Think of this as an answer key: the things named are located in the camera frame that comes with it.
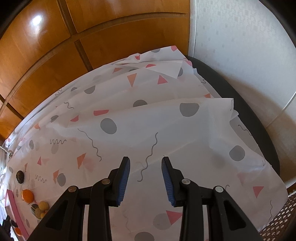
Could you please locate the small yellow red fruit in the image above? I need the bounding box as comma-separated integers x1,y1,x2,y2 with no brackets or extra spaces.
38,201,49,212

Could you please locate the pink rimmed white tray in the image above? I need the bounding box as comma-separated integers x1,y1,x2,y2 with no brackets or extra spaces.
4,189,29,240

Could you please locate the perforated wicker chair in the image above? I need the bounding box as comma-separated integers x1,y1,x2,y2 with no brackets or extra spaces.
260,190,296,241

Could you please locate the orange tangerine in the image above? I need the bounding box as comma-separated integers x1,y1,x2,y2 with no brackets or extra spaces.
14,227,23,237
22,189,35,204

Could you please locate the orange tangerine on cloth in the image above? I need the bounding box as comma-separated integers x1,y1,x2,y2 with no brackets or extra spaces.
22,189,35,204

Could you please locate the patterned white tablecloth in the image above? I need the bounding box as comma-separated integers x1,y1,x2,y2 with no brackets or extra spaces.
1,46,287,240

